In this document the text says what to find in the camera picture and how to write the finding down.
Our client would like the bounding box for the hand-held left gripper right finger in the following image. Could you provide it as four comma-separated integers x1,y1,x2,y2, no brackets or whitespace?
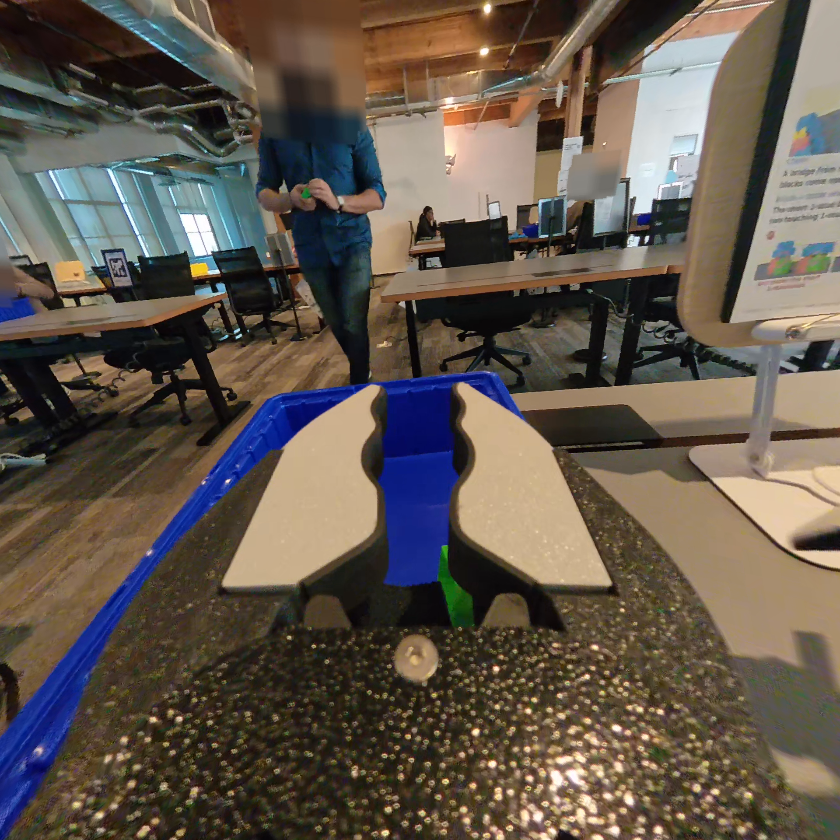
450,382,614,628

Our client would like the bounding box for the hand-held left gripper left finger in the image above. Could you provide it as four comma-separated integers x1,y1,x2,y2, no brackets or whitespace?
221,385,390,628

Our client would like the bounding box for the green two-stud toy block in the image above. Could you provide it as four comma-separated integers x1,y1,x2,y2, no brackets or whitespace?
436,545,474,628

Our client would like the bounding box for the blue plastic bin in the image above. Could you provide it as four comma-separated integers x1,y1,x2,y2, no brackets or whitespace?
0,371,526,815

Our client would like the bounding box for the wooden top office desk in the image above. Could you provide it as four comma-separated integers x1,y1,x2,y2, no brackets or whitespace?
0,292,230,448
380,246,687,389

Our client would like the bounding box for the printed tag sign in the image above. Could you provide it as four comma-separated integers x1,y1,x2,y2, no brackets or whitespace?
100,249,136,291

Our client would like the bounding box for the white ledge bar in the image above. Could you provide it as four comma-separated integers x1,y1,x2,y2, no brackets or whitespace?
751,312,840,343

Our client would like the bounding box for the silver ceiling pipe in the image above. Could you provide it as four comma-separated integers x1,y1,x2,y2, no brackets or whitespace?
524,0,631,86

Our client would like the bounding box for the silver ceiling air duct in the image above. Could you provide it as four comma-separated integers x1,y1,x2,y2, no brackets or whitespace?
86,0,257,159

